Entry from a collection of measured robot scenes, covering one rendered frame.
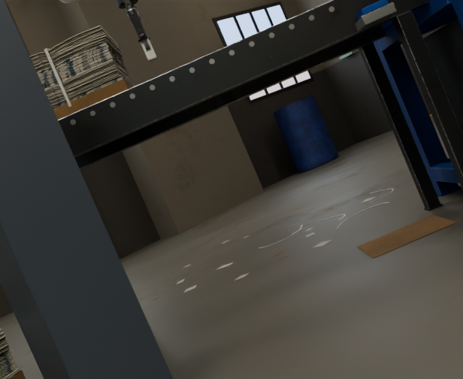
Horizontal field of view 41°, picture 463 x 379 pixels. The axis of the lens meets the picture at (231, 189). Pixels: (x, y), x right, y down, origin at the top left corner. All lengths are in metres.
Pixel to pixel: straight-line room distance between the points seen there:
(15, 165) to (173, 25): 5.78
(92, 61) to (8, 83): 0.69
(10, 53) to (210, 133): 5.48
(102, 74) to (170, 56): 4.84
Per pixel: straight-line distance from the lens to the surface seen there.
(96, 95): 2.03
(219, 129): 6.88
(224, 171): 6.78
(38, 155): 1.36
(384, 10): 1.89
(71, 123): 1.95
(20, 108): 1.38
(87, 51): 2.06
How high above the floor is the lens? 0.48
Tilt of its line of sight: 3 degrees down
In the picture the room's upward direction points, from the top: 23 degrees counter-clockwise
